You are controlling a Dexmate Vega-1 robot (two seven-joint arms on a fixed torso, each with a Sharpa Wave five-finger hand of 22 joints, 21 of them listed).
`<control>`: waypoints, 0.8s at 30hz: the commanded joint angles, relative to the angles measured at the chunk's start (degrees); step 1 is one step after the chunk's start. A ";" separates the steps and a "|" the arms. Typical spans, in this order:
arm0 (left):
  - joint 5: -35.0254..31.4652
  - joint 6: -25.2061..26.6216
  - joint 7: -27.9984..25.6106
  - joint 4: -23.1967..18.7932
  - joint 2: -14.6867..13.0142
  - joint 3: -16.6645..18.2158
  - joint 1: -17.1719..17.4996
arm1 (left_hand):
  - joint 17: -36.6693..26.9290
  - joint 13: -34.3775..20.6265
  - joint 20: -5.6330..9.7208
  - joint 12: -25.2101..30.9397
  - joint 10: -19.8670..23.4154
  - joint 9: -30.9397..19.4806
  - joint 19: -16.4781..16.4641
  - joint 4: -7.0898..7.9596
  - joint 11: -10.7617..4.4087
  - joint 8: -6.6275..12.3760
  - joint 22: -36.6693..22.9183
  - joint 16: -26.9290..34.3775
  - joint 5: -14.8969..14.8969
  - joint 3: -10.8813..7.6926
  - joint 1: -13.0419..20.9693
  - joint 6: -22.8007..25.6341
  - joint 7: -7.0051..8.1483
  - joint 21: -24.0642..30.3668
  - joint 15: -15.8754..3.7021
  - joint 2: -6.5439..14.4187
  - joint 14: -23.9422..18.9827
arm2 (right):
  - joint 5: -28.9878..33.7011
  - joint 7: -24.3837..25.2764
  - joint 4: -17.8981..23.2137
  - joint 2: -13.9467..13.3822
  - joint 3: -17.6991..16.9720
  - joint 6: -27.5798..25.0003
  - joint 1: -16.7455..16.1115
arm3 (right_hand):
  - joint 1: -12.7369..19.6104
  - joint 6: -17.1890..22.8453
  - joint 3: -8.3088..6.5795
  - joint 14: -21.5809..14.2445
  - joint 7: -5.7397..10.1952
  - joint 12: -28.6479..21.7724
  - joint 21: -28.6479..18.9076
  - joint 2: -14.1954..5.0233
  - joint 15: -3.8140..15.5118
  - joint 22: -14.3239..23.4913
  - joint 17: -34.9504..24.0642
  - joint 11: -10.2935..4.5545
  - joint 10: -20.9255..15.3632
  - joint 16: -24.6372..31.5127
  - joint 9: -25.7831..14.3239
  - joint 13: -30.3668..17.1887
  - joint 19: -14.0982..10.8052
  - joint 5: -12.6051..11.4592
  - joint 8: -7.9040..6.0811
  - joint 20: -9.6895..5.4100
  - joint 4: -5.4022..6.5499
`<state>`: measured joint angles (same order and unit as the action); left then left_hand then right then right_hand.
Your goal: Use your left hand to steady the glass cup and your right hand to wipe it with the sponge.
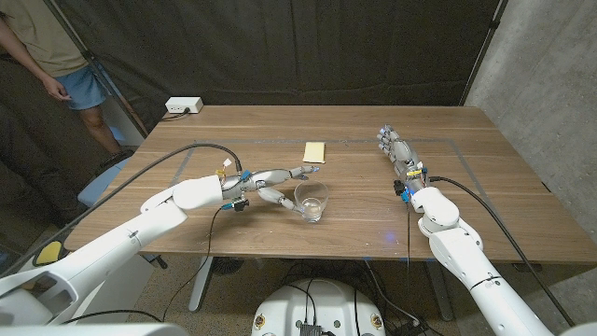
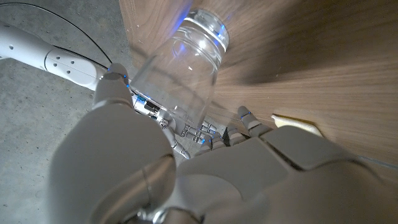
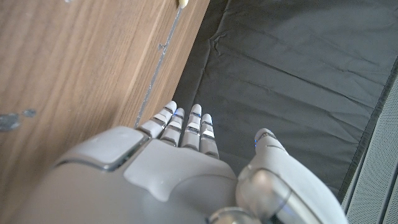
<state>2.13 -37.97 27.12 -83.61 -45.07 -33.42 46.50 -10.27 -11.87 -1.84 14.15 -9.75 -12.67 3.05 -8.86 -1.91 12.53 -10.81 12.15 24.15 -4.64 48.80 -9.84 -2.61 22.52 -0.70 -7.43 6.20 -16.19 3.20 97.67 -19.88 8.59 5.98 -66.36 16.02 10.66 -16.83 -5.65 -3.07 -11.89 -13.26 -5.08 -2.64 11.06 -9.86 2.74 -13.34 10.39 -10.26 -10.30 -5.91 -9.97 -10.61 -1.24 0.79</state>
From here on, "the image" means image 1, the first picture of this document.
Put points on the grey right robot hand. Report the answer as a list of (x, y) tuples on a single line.
[(402, 154)]

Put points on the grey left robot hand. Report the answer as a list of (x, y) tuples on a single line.
[(266, 179)]

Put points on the clear glass cup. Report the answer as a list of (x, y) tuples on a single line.
[(311, 200)]

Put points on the pale yellow sponge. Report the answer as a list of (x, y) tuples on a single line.
[(314, 152)]

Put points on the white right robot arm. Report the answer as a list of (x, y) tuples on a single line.
[(466, 261)]

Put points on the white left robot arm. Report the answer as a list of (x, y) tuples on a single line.
[(107, 252)]

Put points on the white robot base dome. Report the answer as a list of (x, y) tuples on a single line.
[(317, 308)]

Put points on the white power strip box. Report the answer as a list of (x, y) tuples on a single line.
[(184, 104)]

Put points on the grey table leg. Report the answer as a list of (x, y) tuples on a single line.
[(440, 294), (201, 284)]

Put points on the black curtain backdrop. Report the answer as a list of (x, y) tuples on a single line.
[(280, 46)]

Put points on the light blue box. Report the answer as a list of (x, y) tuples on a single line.
[(100, 184)]

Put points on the yellow and white floor machine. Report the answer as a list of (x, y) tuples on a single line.
[(49, 252)]

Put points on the person in blue shorts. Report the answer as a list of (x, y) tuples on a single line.
[(42, 37)]

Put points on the black frame pole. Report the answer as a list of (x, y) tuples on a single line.
[(482, 51), (100, 70)]

